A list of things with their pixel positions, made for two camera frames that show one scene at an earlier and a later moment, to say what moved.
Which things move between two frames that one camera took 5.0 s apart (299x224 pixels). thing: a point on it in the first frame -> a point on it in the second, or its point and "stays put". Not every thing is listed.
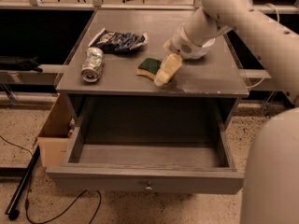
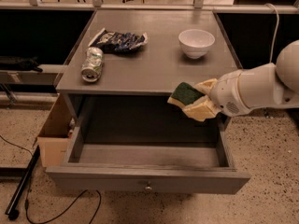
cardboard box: x=55 y=133 stays put
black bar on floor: x=22 y=182 stays put
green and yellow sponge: x=149 y=67 -> x=184 y=94
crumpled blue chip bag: x=115 y=42 stays put
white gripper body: x=183 y=46 -> x=226 y=92
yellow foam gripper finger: x=168 y=69 -> x=202 y=109
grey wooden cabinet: x=108 y=83 stays put
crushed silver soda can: x=92 y=64 stays put
